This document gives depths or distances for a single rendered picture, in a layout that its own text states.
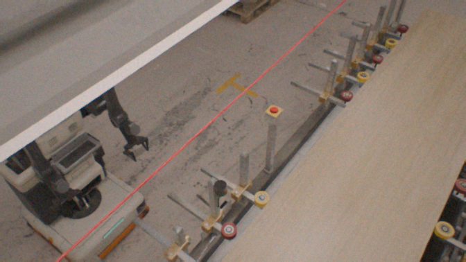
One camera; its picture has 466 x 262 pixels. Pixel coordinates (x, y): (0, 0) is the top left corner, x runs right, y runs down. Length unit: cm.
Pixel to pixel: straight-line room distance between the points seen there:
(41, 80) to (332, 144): 203
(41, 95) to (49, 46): 5
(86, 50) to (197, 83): 367
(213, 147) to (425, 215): 191
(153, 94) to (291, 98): 141
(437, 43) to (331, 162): 151
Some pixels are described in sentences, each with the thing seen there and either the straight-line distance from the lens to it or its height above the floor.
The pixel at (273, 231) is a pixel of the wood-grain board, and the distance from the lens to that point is 194.
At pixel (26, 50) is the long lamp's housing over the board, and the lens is 44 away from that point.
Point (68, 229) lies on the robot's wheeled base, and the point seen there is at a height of 28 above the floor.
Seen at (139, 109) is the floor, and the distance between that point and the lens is 390.
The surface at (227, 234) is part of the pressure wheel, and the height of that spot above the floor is 91.
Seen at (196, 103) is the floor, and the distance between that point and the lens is 386.
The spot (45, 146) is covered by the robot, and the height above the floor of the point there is 116.
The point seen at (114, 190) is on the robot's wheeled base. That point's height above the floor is 28.
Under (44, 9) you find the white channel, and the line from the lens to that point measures 42.
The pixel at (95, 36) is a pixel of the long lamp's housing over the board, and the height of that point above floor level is 237.
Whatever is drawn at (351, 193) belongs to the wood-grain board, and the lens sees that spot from 213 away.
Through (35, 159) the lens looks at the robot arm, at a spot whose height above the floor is 134.
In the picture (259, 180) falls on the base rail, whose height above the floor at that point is 70.
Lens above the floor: 260
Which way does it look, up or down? 47 degrees down
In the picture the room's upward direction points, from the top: 2 degrees counter-clockwise
